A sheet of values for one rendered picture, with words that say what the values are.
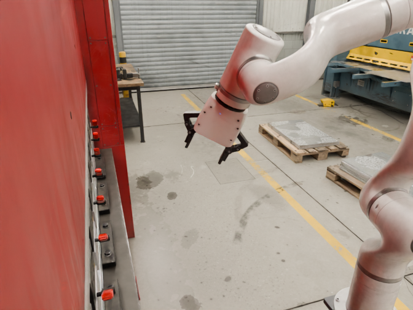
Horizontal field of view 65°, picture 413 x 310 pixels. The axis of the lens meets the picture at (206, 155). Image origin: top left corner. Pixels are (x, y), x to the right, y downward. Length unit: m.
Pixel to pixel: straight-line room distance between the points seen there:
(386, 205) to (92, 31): 2.01
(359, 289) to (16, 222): 0.95
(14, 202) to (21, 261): 0.04
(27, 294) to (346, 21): 0.64
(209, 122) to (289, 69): 0.23
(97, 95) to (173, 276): 1.44
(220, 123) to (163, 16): 7.28
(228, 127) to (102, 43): 1.77
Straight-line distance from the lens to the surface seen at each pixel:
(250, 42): 0.65
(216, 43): 8.33
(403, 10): 0.75
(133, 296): 1.34
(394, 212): 0.90
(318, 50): 0.64
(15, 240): 0.26
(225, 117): 0.72
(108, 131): 2.54
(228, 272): 2.65
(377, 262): 1.00
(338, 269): 2.86
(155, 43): 7.98
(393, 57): 7.10
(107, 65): 2.42
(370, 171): 3.87
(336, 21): 0.70
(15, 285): 0.26
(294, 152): 4.40
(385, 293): 1.07
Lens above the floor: 1.85
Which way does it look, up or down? 24 degrees down
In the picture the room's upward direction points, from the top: straight up
